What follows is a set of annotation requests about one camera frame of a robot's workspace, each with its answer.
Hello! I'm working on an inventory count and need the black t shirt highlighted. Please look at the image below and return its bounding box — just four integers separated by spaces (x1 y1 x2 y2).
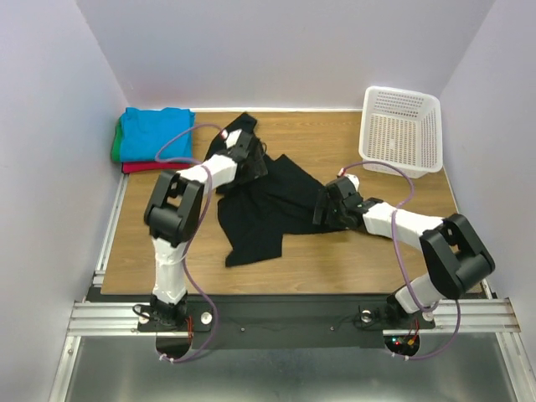
203 111 353 269

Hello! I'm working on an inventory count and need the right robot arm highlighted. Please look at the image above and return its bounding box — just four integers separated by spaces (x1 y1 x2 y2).
313 174 495 327

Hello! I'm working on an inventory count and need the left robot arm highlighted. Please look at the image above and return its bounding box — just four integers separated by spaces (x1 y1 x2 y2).
133 130 267 330

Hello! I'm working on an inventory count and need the white plastic basket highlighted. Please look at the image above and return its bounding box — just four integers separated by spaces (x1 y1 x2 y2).
358 86 443 179

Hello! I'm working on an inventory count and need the blue folded t shirt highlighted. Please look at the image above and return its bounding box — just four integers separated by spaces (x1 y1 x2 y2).
119 107 195 162

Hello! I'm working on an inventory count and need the red folded t shirt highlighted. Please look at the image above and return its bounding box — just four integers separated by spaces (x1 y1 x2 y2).
121 161 191 174

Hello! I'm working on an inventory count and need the green folded t shirt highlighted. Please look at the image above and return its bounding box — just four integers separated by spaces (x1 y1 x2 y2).
111 120 123 163

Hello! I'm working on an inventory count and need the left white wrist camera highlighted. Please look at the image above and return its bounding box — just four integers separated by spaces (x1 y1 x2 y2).
220 129 242 149

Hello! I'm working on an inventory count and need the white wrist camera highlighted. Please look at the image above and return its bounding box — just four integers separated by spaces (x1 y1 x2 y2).
338 167 360 191
220 129 242 149

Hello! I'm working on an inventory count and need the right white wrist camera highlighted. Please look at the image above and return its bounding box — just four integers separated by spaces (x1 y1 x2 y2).
338 167 360 191

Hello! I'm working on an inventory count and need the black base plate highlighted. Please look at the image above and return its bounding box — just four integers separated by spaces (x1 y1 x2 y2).
133 294 435 349

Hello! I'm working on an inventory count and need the aluminium frame rail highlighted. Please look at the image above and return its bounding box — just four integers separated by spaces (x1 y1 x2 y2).
67 299 520 338

